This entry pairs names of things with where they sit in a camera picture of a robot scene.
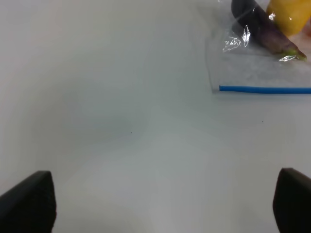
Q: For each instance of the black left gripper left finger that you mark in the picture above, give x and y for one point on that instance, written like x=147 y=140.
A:
x=30 y=206

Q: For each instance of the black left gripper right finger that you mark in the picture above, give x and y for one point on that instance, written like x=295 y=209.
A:
x=292 y=202

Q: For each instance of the clear zip bag blue seal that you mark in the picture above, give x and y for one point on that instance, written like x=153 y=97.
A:
x=237 y=63

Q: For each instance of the yellow toy lemon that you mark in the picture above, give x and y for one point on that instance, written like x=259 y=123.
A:
x=290 y=16

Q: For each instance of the purple toy eggplant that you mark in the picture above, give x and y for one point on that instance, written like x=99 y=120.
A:
x=254 y=20

